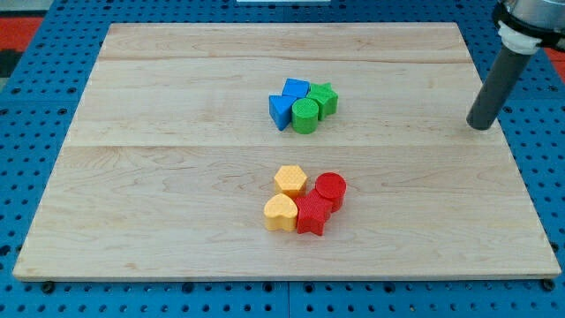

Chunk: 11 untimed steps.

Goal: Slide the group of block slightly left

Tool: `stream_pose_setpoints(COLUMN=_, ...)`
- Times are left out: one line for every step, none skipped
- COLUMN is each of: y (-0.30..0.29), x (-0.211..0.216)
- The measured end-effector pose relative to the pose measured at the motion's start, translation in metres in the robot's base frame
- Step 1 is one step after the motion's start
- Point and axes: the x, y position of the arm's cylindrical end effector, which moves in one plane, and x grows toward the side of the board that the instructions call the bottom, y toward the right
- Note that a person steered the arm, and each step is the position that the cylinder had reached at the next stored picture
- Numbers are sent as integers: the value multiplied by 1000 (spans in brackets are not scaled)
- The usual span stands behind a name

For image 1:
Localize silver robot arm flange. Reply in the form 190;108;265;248
492;0;564;55

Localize yellow hexagon block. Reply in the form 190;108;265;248
274;165;308;199

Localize green cylinder block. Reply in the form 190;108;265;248
291;98;320;134

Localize blue triangle block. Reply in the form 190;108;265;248
268;95;297;131

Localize yellow heart block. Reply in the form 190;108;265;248
263;193;298;231

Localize red cylinder block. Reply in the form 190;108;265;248
314;172;347;213

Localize red star block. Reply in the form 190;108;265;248
295;189;333;236

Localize blue cube block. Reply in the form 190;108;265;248
282;78;310;98

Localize green star block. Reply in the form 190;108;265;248
306;83;338;121

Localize wooden board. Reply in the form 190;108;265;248
12;23;561;282

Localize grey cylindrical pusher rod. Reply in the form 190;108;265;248
466;21;541;131

